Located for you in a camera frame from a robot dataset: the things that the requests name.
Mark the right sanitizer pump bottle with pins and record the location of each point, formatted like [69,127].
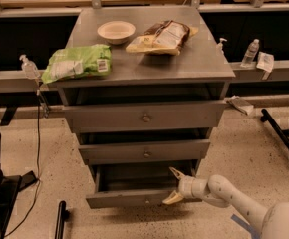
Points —
[220,45]

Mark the folded grey cloth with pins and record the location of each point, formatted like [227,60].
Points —
[241,104]

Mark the black bar bottom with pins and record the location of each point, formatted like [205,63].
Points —
[62,216]

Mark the grey drawer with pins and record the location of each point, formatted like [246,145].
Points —
[137,152]
[136,184]
[144,116]

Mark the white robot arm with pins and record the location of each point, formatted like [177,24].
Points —
[218,191]

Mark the sanitizer pump bottle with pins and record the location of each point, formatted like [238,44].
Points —
[220,45]
[29,68]

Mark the green chip bag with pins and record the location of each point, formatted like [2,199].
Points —
[78,62]

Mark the grey bottom drawer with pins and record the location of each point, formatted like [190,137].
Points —
[136,184]

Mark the black stand right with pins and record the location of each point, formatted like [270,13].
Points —
[282,136]

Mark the grey top drawer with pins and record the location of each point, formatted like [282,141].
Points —
[144,116]

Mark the brown yellow snack bag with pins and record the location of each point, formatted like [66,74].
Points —
[163,38]

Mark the clear water bottle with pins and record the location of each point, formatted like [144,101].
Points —
[250,53]

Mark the white paper packet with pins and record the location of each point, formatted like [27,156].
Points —
[265,62]

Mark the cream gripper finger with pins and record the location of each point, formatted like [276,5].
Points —
[178,174]
[173,198]

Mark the grey middle drawer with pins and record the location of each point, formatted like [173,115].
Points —
[137,152]

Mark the white paper bowl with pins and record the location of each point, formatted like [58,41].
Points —
[116,32]

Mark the grey drawer cabinet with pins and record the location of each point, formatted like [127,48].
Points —
[199,73]

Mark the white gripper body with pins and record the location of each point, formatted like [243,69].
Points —
[186,186]

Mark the left sanitizer pump bottle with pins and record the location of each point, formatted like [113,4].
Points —
[29,68]

